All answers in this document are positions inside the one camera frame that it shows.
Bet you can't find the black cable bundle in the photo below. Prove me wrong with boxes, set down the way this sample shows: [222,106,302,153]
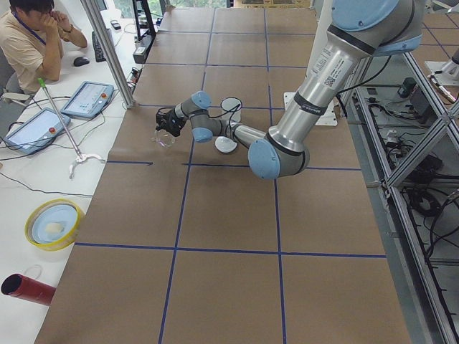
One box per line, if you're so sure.
[401,182,459,219]

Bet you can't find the white food piece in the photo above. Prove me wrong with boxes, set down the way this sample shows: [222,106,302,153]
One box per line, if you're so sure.
[44,222,65,234]

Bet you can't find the aluminium frame post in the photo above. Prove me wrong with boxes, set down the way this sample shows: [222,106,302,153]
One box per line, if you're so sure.
[80,0,135,109]

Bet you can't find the reacher grabber stick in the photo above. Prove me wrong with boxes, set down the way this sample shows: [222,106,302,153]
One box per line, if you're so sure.
[38,78,106,179]

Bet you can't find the far teach pendant tablet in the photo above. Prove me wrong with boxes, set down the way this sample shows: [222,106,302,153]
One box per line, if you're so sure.
[60,81,114,119]

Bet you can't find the seated person beige shirt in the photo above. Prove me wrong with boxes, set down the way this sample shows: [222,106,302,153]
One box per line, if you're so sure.
[1,1,87,94]

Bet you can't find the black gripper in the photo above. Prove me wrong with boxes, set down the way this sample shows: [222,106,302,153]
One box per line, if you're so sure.
[156,108,184,136]

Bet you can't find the light blue plate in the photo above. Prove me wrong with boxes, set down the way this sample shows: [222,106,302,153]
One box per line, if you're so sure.
[32,204,78,244]

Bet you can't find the near teach pendant tablet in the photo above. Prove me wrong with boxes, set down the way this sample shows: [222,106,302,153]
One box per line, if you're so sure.
[4,107,64,155]

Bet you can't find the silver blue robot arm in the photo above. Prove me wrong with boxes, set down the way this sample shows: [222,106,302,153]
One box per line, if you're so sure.
[156,0,425,179]

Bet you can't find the white enamel cup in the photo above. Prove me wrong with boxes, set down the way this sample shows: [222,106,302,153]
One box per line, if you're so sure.
[220,97,242,122]

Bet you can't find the black computer mouse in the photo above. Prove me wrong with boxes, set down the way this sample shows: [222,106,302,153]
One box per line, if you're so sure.
[73,57,90,67]

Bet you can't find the brown paper table cover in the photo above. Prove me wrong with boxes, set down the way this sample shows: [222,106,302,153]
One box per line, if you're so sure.
[37,9,410,343]

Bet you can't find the red cardboard tube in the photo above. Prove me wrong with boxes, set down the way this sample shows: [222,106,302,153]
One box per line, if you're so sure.
[1,274,56,306]

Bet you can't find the aluminium frame rail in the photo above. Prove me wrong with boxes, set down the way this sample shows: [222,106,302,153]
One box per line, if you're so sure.
[348,54,458,343]

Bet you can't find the teach pendant tablet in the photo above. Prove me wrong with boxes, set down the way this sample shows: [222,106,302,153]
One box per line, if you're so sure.
[4,107,64,155]
[60,81,114,119]

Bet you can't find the yellow rimmed round tub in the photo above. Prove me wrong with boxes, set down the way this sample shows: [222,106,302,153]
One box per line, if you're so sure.
[24,199,85,252]

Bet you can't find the black keyboard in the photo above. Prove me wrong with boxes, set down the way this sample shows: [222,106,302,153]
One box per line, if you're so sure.
[92,32,106,62]

